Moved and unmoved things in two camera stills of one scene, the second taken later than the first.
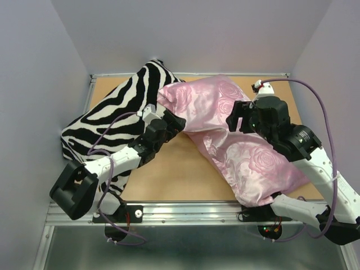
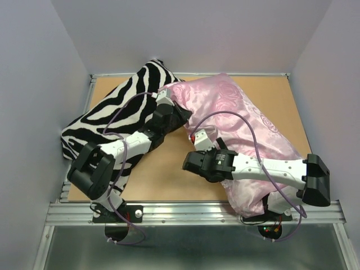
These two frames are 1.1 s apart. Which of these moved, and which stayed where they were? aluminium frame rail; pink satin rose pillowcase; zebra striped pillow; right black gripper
Moved: right black gripper
Stayed: aluminium frame rail; zebra striped pillow; pink satin rose pillowcase
